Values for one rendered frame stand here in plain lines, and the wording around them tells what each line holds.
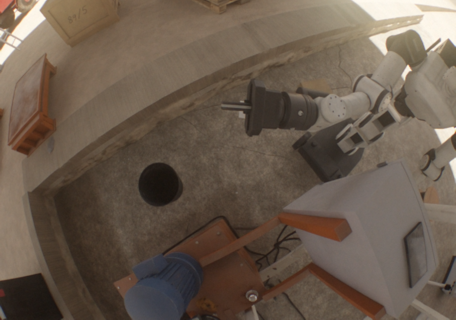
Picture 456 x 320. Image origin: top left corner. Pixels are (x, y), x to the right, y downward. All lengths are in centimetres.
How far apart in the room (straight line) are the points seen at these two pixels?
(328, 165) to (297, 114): 124
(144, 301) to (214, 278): 47
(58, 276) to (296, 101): 228
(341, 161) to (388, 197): 127
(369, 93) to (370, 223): 39
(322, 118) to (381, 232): 30
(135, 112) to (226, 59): 88
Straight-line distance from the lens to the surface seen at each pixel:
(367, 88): 68
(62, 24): 288
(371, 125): 131
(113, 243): 199
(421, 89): 81
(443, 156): 101
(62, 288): 225
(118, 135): 178
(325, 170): 161
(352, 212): 44
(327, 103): 46
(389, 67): 74
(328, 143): 171
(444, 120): 86
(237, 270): 105
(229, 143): 168
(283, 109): 42
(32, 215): 232
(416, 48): 81
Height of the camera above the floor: 160
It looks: 74 degrees down
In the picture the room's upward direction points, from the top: 4 degrees counter-clockwise
